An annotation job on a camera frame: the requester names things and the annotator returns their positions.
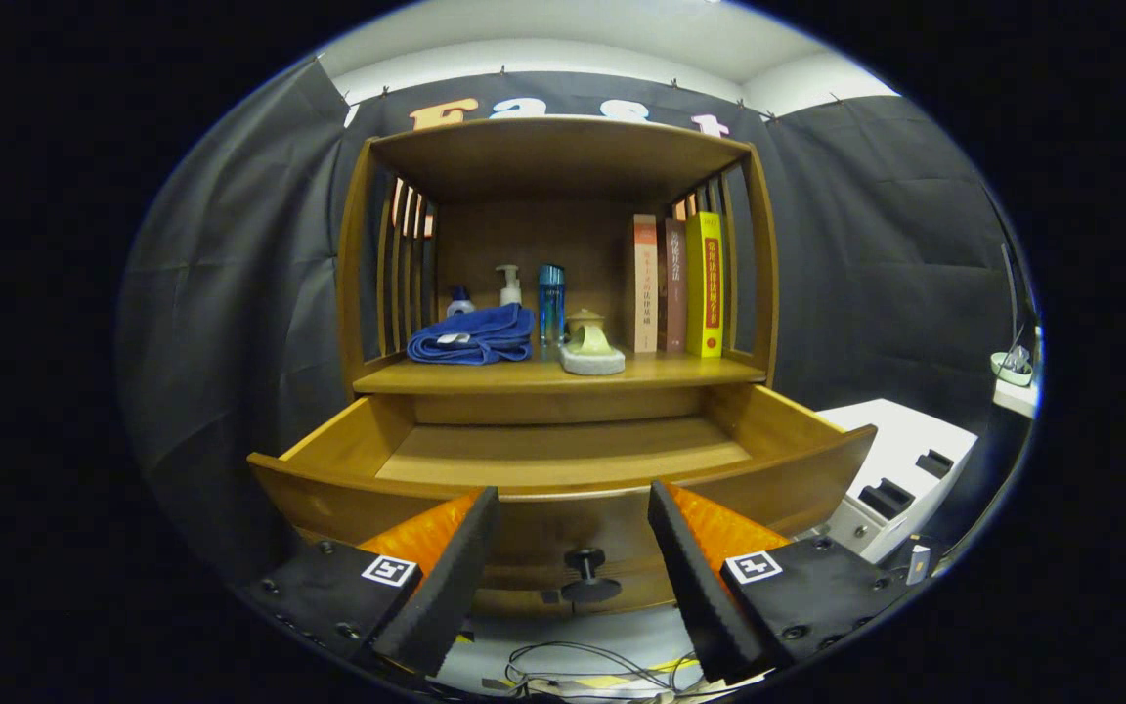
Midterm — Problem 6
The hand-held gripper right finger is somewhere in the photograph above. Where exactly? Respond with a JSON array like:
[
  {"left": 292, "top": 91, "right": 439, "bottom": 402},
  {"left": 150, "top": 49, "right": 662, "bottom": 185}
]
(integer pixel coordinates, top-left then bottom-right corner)
[{"left": 647, "top": 479, "right": 911, "bottom": 683}]

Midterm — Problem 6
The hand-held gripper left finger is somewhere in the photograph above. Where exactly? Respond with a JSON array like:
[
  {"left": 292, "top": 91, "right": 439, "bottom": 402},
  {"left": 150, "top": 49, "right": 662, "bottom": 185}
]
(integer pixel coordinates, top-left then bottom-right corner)
[{"left": 245, "top": 486, "right": 500, "bottom": 678}]

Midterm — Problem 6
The black drawer knob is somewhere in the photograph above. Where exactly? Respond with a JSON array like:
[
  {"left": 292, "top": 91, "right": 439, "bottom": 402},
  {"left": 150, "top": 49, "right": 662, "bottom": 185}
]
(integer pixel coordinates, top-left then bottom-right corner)
[{"left": 560, "top": 548, "right": 623, "bottom": 604}]

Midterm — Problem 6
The wooden drawer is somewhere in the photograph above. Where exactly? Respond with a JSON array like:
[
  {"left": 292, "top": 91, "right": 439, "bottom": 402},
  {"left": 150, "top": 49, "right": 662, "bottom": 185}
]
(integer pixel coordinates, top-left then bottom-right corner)
[{"left": 248, "top": 383, "right": 879, "bottom": 617}]

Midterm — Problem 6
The green grey scrub brush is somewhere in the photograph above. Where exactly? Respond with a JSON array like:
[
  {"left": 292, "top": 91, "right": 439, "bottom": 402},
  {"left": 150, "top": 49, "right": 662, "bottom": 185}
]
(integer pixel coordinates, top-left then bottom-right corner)
[{"left": 559, "top": 323, "right": 627, "bottom": 376}]

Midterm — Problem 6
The wooden cabinet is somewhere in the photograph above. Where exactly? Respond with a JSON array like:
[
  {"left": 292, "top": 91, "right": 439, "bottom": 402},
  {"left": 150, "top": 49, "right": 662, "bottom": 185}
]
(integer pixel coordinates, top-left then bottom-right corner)
[{"left": 248, "top": 115, "right": 879, "bottom": 617}]

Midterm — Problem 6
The blue folded towel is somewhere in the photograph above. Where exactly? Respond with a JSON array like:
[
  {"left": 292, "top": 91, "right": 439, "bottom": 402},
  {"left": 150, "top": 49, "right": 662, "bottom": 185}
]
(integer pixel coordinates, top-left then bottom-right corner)
[{"left": 407, "top": 303, "right": 537, "bottom": 366}]

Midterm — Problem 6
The blue glass bottle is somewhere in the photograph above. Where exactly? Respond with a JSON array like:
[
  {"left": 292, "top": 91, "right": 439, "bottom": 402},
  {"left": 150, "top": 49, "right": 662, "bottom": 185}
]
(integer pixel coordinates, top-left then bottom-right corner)
[{"left": 538, "top": 264, "right": 566, "bottom": 345}]

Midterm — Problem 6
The brown book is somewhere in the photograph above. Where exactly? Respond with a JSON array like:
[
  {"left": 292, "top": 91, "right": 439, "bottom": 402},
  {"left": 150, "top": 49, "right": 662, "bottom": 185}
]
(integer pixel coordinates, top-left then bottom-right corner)
[{"left": 658, "top": 218, "right": 689, "bottom": 354}]

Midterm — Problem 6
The yellow book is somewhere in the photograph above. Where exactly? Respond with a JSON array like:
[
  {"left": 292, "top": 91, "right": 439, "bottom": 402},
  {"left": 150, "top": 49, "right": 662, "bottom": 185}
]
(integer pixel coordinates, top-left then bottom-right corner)
[{"left": 685, "top": 211, "right": 725, "bottom": 359}]

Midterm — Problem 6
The beige orange book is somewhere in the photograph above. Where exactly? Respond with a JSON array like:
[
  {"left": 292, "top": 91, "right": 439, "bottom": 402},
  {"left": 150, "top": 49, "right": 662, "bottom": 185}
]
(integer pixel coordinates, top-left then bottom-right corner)
[{"left": 625, "top": 214, "right": 662, "bottom": 354}]

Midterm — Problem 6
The black cable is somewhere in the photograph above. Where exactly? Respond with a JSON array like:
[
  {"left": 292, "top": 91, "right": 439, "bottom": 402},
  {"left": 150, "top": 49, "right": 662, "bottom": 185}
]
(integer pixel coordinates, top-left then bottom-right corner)
[{"left": 504, "top": 640, "right": 701, "bottom": 697}]

